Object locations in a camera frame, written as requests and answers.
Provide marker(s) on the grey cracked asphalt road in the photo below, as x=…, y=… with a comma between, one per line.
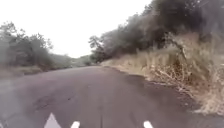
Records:
x=100, y=96

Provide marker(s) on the row of trees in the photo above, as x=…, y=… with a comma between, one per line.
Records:
x=156, y=26
x=30, y=50

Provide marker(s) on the robot's own part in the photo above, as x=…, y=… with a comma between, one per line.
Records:
x=75, y=125
x=148, y=124

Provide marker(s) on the dry grass verge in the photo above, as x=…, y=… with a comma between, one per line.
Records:
x=20, y=71
x=186, y=70

